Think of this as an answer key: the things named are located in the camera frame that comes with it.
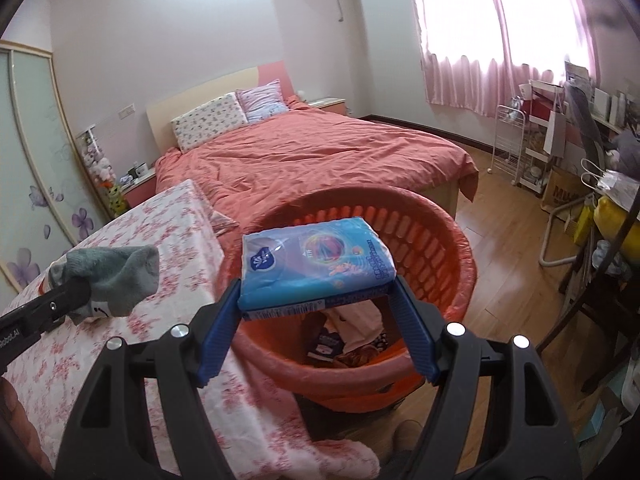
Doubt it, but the red plaid scrunchie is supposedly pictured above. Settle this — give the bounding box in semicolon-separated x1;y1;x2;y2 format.
335;350;381;368

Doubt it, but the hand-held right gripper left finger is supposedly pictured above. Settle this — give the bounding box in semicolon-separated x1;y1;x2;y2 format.
54;277;246;480

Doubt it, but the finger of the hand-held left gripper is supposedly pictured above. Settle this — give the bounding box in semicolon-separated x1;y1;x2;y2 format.
42;275;95;322

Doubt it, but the person's brown shoe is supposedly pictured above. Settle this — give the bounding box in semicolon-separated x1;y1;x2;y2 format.
392;420;426;468

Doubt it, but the pink striped pillow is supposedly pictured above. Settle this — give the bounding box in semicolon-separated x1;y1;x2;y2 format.
236;79;290;123

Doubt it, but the brown cardboard box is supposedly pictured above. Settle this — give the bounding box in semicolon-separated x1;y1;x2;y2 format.
542;167;588;211

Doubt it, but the glass floral wardrobe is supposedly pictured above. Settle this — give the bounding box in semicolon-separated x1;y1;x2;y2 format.
0;40;118;306

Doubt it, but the yellow bag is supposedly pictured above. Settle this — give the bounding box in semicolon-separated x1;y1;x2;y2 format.
592;195;640;248

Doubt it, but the pink floral tablecloth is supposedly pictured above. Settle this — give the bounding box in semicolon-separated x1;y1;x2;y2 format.
0;179;381;480

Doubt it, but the grey mesh chair back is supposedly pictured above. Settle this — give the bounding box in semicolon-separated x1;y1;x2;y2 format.
565;82;616;161

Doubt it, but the pink nightstand with mugs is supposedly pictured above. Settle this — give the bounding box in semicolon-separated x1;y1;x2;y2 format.
120;167;158;211

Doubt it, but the red white shelf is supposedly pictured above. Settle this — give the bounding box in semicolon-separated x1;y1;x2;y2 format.
520;80;568;196

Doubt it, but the orange plastic basket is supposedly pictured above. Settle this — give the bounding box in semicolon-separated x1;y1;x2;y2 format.
217;185;476;413

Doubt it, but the plush toy holder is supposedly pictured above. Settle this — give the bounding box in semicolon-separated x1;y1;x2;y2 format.
75;127;128;218

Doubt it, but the white paper bag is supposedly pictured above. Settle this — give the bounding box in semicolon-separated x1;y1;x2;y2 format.
580;157;636;206

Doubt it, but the pink curtain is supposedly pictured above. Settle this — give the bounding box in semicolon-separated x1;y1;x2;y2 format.
404;0;603;118

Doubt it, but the grey sock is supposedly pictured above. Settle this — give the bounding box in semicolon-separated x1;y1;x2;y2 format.
47;244;161;318

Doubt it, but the blue white packet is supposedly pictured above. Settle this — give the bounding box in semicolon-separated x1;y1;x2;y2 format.
307;330;346;361

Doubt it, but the white floral pillow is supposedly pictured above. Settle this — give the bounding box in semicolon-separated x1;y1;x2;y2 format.
170;92;249;153

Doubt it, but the cream pink headboard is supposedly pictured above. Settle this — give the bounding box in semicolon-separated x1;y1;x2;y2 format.
146;60;296;156

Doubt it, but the cream cloth bag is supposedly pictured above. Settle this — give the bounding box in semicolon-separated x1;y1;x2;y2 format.
325;305;386;351

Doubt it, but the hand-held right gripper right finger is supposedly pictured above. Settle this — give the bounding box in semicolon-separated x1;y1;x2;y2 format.
387;277;583;480

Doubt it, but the coral duvet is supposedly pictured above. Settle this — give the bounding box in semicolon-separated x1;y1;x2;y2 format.
152;100;480;233

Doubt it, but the blue tissue pack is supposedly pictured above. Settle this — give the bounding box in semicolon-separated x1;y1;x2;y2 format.
237;216;398;321

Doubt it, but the white wire rack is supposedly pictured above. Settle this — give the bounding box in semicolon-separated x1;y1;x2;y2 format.
492;105;526;183

